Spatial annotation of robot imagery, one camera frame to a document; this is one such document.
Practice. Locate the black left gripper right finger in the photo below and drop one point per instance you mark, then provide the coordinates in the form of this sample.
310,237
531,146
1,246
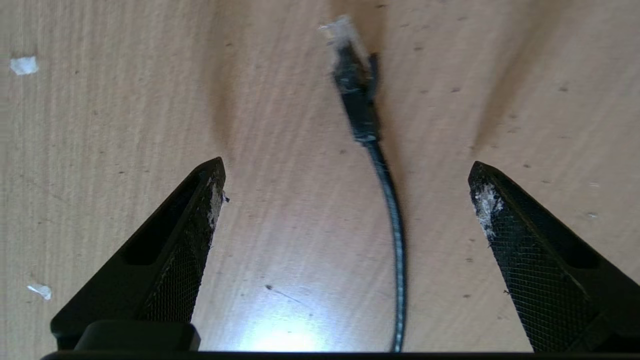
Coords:
550,270

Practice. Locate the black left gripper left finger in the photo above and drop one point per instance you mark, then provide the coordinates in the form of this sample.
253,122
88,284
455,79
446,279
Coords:
165,250

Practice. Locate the small white paper scrap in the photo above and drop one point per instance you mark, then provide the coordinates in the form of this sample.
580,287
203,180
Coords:
40,291
23,65

